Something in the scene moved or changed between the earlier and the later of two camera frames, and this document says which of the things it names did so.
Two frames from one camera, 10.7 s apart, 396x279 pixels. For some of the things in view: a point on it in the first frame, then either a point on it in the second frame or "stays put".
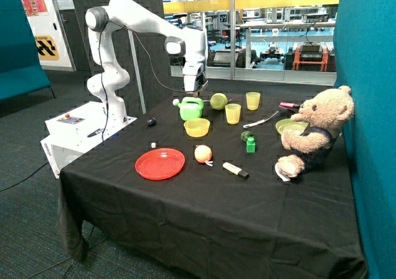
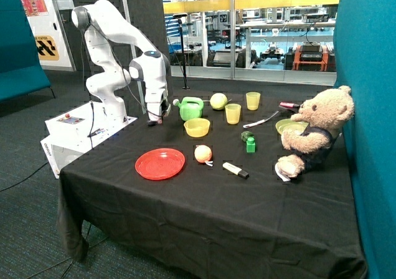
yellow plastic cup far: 253,100 stays put
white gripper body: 194,75 -> 158,104
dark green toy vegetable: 245,135 stays put
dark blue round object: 151,122 stays put
